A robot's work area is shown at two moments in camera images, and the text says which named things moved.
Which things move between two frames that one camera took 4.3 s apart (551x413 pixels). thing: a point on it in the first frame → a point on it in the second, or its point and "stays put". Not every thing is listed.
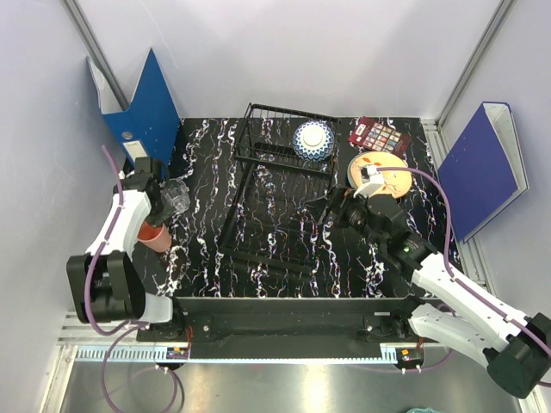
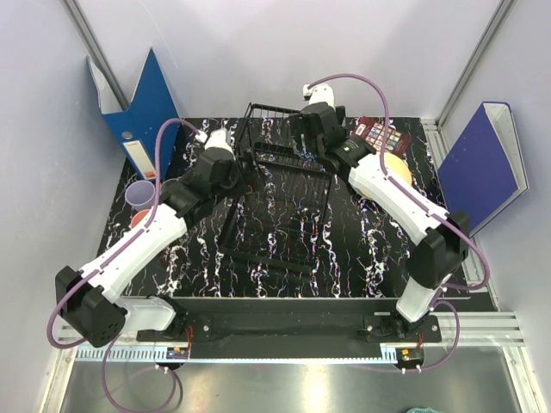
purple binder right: [485, 170] stays put
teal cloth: [427, 409] stays put
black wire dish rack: [275, 196] stays put
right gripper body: [353, 212] → [297, 127]
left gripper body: [160, 213] → [236, 187]
